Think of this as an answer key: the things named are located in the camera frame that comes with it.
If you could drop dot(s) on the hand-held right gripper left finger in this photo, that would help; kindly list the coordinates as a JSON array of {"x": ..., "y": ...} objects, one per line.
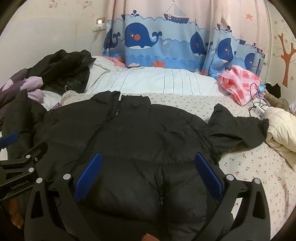
[{"x": 89, "y": 178}]

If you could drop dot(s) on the person's left hand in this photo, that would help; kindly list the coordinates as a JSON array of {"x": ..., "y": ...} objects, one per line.
[{"x": 16, "y": 213}]

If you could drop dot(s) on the person's right hand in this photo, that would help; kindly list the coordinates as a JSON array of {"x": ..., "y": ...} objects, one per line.
[{"x": 150, "y": 238}]

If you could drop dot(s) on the black puffer jacket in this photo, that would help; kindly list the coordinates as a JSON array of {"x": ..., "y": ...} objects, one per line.
[{"x": 138, "y": 139}]

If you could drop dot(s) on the orange tree wall sticker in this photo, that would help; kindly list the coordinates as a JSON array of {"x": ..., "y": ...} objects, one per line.
[{"x": 286, "y": 58}]

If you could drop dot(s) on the brown fuzzy cloth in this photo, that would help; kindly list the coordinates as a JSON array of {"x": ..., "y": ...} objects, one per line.
[{"x": 276, "y": 102}]

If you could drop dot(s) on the pink checked cloth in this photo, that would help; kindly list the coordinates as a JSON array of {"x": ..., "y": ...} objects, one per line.
[{"x": 238, "y": 83}]

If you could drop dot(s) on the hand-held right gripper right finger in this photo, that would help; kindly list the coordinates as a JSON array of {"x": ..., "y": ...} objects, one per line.
[{"x": 208, "y": 178}]

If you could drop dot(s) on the whale print curtain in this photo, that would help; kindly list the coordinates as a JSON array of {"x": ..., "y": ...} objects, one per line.
[{"x": 148, "y": 34}]

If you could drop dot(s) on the purple patterned garment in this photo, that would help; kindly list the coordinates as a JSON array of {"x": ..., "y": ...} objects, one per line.
[{"x": 16, "y": 85}]

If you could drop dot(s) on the cream quilted jacket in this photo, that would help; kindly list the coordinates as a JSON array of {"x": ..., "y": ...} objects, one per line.
[{"x": 282, "y": 129}]

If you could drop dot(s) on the white wall socket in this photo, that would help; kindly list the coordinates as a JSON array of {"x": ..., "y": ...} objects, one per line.
[{"x": 100, "y": 24}]

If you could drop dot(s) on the white striped duvet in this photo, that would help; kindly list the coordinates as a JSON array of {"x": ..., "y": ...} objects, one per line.
[{"x": 150, "y": 81}]

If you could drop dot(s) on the cherry print bed sheet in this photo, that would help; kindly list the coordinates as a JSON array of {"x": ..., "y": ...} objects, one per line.
[{"x": 249, "y": 166}]

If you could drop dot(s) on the white power strip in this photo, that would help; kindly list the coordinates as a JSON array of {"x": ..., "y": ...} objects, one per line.
[{"x": 259, "y": 113}]

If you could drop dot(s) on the black crumpled garment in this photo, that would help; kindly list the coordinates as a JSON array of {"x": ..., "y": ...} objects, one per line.
[{"x": 62, "y": 67}]

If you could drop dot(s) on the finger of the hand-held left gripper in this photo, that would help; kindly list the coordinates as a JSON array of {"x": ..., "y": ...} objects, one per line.
[
  {"x": 30, "y": 157},
  {"x": 9, "y": 139}
]

